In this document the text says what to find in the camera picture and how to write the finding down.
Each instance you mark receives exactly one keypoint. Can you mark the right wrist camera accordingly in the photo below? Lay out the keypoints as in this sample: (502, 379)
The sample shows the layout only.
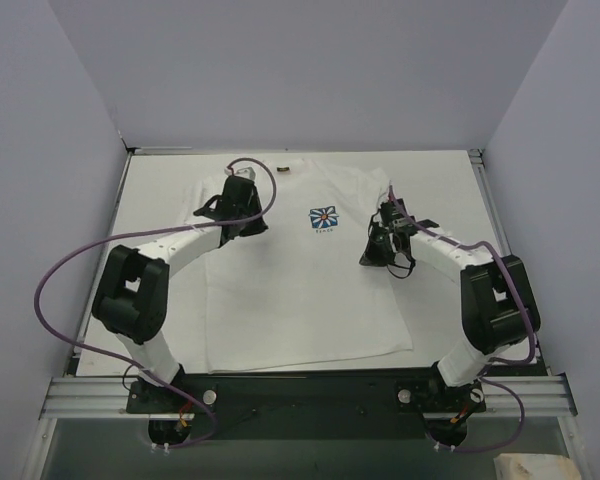
(390, 215)

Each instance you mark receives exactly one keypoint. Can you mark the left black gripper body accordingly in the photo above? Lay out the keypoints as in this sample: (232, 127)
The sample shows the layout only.
(250, 215)

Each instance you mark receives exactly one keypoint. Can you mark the white t-shirt with flower print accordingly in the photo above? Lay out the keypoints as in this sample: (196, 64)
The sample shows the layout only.
(297, 293)

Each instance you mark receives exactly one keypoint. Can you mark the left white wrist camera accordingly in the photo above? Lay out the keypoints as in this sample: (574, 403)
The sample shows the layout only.
(246, 173)

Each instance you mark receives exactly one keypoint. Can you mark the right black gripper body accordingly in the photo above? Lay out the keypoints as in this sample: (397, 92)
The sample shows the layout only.
(377, 247)

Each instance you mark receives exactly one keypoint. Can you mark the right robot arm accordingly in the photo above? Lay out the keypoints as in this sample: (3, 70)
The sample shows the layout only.
(499, 315)

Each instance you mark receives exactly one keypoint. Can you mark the aluminium front rail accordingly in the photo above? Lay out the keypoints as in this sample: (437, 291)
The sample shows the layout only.
(85, 398)

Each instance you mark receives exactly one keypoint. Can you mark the beige foam block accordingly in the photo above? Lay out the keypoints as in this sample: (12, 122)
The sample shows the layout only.
(524, 466)

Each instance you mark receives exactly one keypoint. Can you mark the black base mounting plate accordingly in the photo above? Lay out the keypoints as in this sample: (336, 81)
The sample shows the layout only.
(381, 404)

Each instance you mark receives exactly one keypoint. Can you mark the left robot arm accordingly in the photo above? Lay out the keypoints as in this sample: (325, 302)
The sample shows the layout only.
(131, 299)

